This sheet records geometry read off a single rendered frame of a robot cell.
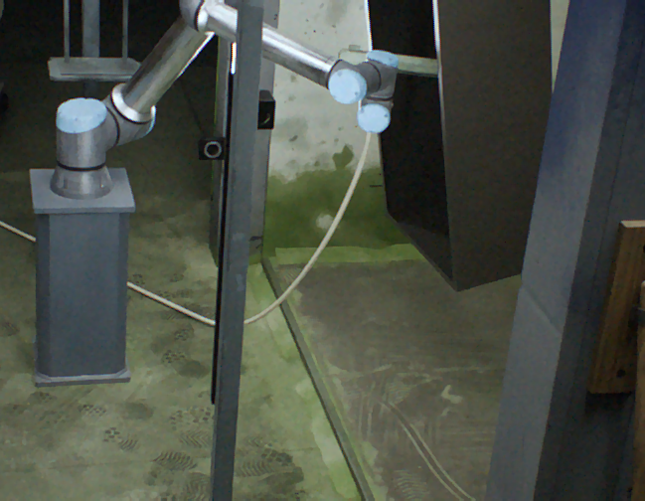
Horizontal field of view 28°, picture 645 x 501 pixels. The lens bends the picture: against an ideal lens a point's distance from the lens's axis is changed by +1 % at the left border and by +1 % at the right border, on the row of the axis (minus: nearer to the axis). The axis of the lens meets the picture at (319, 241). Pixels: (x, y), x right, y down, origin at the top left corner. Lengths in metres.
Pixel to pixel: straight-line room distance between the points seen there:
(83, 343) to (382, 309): 1.17
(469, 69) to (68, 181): 1.28
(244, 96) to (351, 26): 2.13
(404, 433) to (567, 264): 2.17
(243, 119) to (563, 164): 0.94
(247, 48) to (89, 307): 1.69
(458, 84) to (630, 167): 1.87
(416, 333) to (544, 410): 2.58
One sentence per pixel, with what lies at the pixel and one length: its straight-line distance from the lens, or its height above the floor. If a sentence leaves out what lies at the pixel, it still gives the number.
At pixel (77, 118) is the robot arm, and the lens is 4.03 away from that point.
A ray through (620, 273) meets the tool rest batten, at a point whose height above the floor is 1.47.
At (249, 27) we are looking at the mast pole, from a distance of 2.70.
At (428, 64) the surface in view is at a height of 1.17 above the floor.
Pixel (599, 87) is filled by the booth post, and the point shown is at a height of 1.74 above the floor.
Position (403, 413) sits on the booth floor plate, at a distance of 4.22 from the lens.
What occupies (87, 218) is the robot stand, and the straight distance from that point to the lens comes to 4.07.
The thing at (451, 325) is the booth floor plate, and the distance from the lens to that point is 4.77.
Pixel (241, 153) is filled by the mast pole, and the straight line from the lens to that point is 2.79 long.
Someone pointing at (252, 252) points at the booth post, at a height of 0.06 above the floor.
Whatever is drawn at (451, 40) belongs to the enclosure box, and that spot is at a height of 1.28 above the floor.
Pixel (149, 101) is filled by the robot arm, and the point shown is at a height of 0.93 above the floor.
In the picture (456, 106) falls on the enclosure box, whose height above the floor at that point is 1.08.
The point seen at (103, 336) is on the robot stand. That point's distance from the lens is 4.27.
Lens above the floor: 2.31
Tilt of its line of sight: 25 degrees down
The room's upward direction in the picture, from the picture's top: 5 degrees clockwise
